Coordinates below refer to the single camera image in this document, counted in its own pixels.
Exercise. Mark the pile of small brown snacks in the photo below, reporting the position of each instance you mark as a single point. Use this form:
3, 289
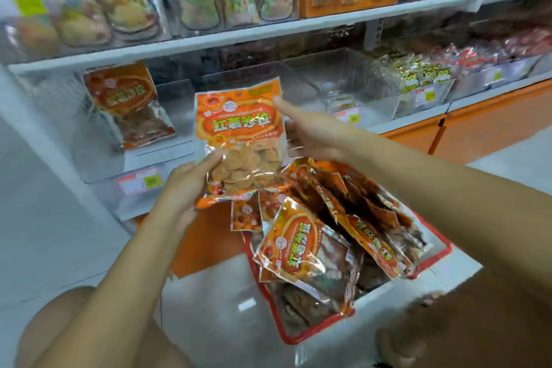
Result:
298, 305

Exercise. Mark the white red-rimmed shopping basket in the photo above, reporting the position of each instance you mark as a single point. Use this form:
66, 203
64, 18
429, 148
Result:
280, 312

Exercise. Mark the person's left forearm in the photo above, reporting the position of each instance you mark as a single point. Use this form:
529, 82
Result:
112, 294

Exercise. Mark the white yellow price tag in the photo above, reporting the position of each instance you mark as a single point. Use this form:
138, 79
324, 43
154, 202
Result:
493, 75
141, 182
425, 96
26, 3
347, 115

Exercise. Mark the person's left hand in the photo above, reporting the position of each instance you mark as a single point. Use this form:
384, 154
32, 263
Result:
181, 191

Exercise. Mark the orange shelf base panel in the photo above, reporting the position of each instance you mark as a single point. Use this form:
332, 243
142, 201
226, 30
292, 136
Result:
492, 126

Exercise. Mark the person's right leg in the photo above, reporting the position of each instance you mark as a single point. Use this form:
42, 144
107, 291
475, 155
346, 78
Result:
483, 329

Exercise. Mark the person's right hand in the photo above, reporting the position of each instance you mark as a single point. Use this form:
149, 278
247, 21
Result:
323, 135

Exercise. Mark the yellow hamster snack packets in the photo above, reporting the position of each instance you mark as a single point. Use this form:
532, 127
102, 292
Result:
414, 70

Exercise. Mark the white snack shelf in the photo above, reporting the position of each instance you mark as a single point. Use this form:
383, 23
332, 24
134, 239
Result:
259, 36

